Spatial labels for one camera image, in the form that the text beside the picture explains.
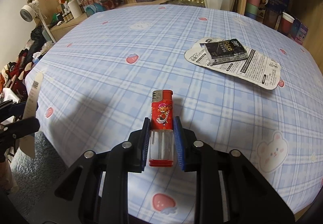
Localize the red paper cup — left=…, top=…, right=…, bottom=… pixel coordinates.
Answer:
left=278, top=12, right=295, bottom=36

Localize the black cigarette pack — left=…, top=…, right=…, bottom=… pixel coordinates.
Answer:
left=200, top=38, right=249, bottom=65

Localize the blue plaid tablecloth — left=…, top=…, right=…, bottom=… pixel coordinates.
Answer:
left=25, top=4, right=322, bottom=212

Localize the red lighter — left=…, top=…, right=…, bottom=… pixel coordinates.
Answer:
left=149, top=90, right=174, bottom=168

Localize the white nail file strip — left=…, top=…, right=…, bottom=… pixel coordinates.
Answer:
left=19, top=72, right=43, bottom=158

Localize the white printed blister card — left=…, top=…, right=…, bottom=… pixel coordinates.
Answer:
left=185, top=37, right=281, bottom=90

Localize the white desk fan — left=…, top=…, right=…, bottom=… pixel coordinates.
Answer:
left=20, top=0, right=56, bottom=43

